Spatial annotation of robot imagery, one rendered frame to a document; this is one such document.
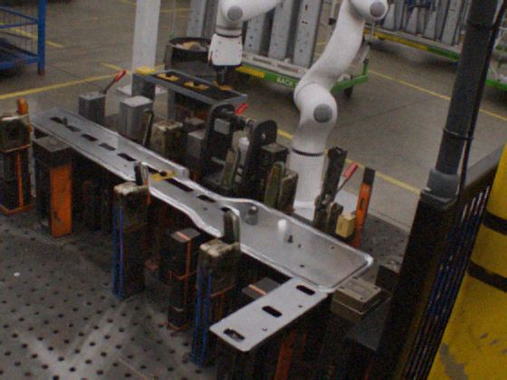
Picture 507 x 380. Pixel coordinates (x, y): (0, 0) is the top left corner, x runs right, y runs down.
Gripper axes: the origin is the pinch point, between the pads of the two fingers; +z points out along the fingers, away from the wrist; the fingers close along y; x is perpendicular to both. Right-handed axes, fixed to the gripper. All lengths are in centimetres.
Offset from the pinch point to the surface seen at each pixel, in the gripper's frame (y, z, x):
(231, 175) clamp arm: 9.1, 18.8, 32.7
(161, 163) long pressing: 24.3, 21.7, 14.8
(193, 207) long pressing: 25, 22, 44
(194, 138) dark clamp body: 13.9, 14.8, 13.9
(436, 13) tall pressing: -558, 50, -498
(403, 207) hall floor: -188, 122, -99
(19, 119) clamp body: 65, 17, -20
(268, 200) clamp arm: 3.0, 21.5, 44.9
